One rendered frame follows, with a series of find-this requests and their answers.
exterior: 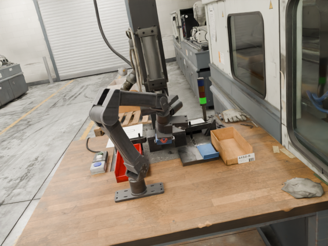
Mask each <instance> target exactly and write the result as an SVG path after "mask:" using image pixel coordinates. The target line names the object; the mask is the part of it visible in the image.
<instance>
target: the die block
mask: <svg viewBox="0 0 328 246"><path fill-rule="evenodd" d="M173 136H174V138H175V141H174V145H175V147H180V146H185V145H187V141H186V134H185V133H180V134H175V135H173ZM155 139H156V138H154V139H149V140H148V145H149V150H150V152H155V151H160V150H162V145H161V144H158V145H156V144H155V141H154V140H155Z"/></svg>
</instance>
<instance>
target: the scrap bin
mask: <svg viewBox="0 0 328 246"><path fill-rule="evenodd" d="M134 146H135V148H136V149H137V150H138V151H139V152H140V154H141V155H143V152H142V148H141V143H138V144H134ZM123 163H124V160H123V158H122V156H121V154H120V153H119V151H118V150H117V156H116V163H115V169H114V173H115V177H116V181H117V183H121V182H126V181H128V178H129V177H127V176H126V175H125V173H126V169H127V168H126V166H125V165H124V164H123Z"/></svg>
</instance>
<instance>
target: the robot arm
mask: <svg viewBox="0 0 328 246"><path fill-rule="evenodd" d="M119 106H144V107H150V108H151V109H152V110H156V121H155V126H156V136H157V139H158V140H160V141H161V142H162V143H166V142H167V140H172V125H174V126H175V127H176V128H179V129H181V130H185V129H186V128H188V118H187V115H181V116H171V115H174V114H175V113H176V112H177V111H179V110H180V109H181V108H182V106H183V103H182V101H181V100H180V99H179V97H178V95H169V96H168V97H167V95H166V94H160V93H149V92H136V91H124V90H120V89H110V88H100V89H99V91H98V93H97V95H96V97H95V99H94V101H93V103H92V105H91V107H90V109H89V112H88V115H89V118H90V119H91V120H92V121H93V122H94V123H95V124H96V126H97V127H100V128H101V129H102V131H103V132H104V133H105V134H106V135H107V136H108V137H109V139H110V140H111V141H112V143H113V144H114V146H115V147H116V148H117V150H118V151H119V153H120V154H121V156H122V158H123V160H124V163H123V164H124V165H125V166H126V168H127V169H126V173H125V175H126V176H127V177H129V178H128V181H129V185H130V188H128V189H123V190H118V191H116V192H115V199H114V201H115V203H119V202H124V201H129V200H134V199H139V198H144V197H149V196H154V195H159V194H163V193H164V185H163V182H159V183H154V184H148V185H146V184H145V180H144V179H145V177H146V173H147V171H148V169H149V163H148V161H147V159H146V158H145V156H143V155H141V154H140V152H139V151H138V150H137V149H136V148H135V146H134V145H133V143H132V142H131V140H130V139H129V137H128V136H127V134H126V133H125V131H124V129H123V127H122V126H121V122H120V121H119V118H120V117H119ZM163 138H164V139H165V140H163Z"/></svg>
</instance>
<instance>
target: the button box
mask: <svg viewBox="0 0 328 246"><path fill-rule="evenodd" d="M88 139H89V138H87V140H86V148H87V149H88V150H89V151H91V152H95V156H94V159H93V162H92V163H96V162H101V161H105V162H106V165H107V161H108V152H107V151H104V152H103V151H93V150H91V149H89V148H88V146H87V142H88ZM100 152H102V153H103V154H102V157H101V158H97V154H98V153H100Z"/></svg>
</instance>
